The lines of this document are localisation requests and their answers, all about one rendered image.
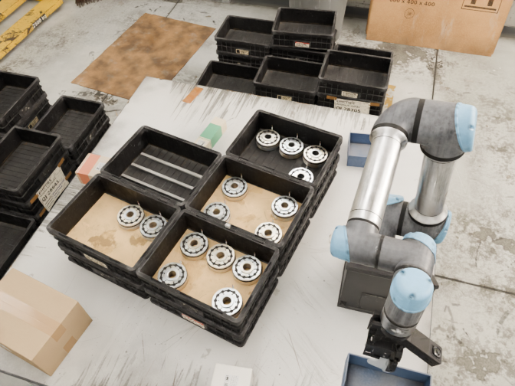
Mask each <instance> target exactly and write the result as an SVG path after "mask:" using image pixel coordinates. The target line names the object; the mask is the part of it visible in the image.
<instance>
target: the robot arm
mask: <svg viewBox="0 0 515 386"><path fill-rule="evenodd" d="M476 125H477V109H476V107H475V106H472V105H467V104H463V103H452V102H446V101H440V100H429V99H421V98H417V97H411V98H407V99H403V100H400V101H398V102H397V103H394V104H392V105H391V106H390V107H389V108H387V109H386V110H385V111H384V112H383V113H382V114H381V115H380V116H379V117H378V119H377V120H376V121H375V123H374V125H373V127H372V130H371V133H370V135H369V140H370V142H371V146H370V149H369V153H368V155H367V159H366V163H365V165H364V169H363V171H362V175H361V179H360V181H359V185H358V188H357V191H356V195H355V198H354V201H353V205H352V207H351V210H350V213H349V217H348V220H347V223H346V225H343V226H342V225H337V226H336V227H335V230H334V231H333V235H332V238H331V241H330V253H331V255H332V256H333V257H336V258H338V259H341V260H345V261H347V262H352V263H357V264H361V265H364V266H368V267H373V268H376V269H379V270H384V271H388V272H390V273H393V278H392V283H391V286H390V290H389V294H388V296H387V299H386V301H385V305H384V306H383V309H382V311H381V312H380V311H378V310H374V313H373V315H372V317H371V318H370V320H369V324H368V327H367V329H368V330H369V331H368V336H367V340H366V343H365V348H364V351H363V353H362V354H363V355H367V356H369V357H372V358H377V359H368V360H367V362H368V363H369V364H371V365H374V366H376V367H377V368H381V369H382V370H383V371H384V372H386V373H390V372H391V373H393V372H394V371H395V369H396V367H397V365H398V362H400V361H401V358H402V354H403V349H404V348H407V349H408V350H409V351H410V352H412V353H413V354H415V355H417V356H418V357H419V358H420V359H421V360H423V361H425V362H426V363H427V364H429V365H430V366H432V367H433V366H436V365H440V364H441V358H442V347H441V346H440V345H438V344H436V343H435V342H433V341H432V340H431V339H430V338H429V337H427V336H426V335H424V334H423V333H422V332H420V331H418V330H417V329H416V327H417V325H418V323H419V321H420V319H421V317H422V315H423V313H424V311H425V309H426V307H427V306H428V305H429V303H430V302H431V298H432V293H433V290H434V286H433V283H432V281H431V278H432V274H433V269H434V265H435V262H436V244H440V243H441V242H442V241H443V240H444V239H445V237H446V234H447V232H448V228H449V226H450V223H451V211H449V210H448V207H447V205H446V204H445V201H446V198H447V195H448V190H449V187H450V184H451V179H452V175H453V173H454V167H455V165H456V161H457V160H459V159H460V158H461V157H462V156H463V155H464V154H465V153H466V152H471V151H472V150H473V147H474V137H475V130H476ZM408 142H410V143H415V144H420V150H421V151H422V153H423V155H424V156H423V160H422V168H421V172H420V176H419V180H418V188H417V192H416V196H415V198H413V199H412V200H411V202H408V201H404V197H403V196H401V195H391V194H389V193H390V191H391V187H392V182H393V179H394V176H395V171H396V168H397V164H398V161H399V156H400V153H401V151H402V150H403V149H404V148H405V147H406V146H407V144H408ZM396 235H398V236H402V237H403V238H402V239H398V238H395V236H396ZM372 350H373V351H372Z"/></svg>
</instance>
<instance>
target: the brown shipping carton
mask: <svg viewBox="0 0 515 386"><path fill-rule="evenodd" d="M92 321H93V320H92V318H90V316H89V315H88V314H87V312H86V311H85V310H84V308H83V307H82V306H81V304H80V303H79V302H78V301H76V300H75V299H72V298H70V297H69V296H66V295H64V294H63V293H60V292H58V291H57V290H55V289H53V288H51V287H49V286H47V285H45V284H43V283H41V282H39V281H37V280H36V279H34V278H32V277H30V276H28V275H26V274H24V273H22V272H20V271H18V270H16V269H15V268H11V269H10V271H9V272H8V273H7V274H6V275H5V276H4V277H3V278H2V279H1V281H0V346H1V347H2V348H4V349H5V350H7V351H9V352H11V353H12V354H14V355H16V356H18V357H19V358H21V359H22V360H24V361H26V362H27V363H29V364H30V365H33V366H34V367H36V368H37V369H39V370H41V371H43V372H44V373H46V374H47V375H50V376H52V375H53V373H54V372H55V371H56V369H57V368H58V366H59V365H60V364H61V362H62V361H63V360H64V359H65V357H66V356H67V354H68V353H69V352H70V350H71V349H72V348H73V347H74V345H75V344H76V342H77V341H78V339H79V338H80V337H81V336H82V335H83V333H84V332H85V330H86V329H87V327H88V326H89V325H90V324H91V323H92Z"/></svg>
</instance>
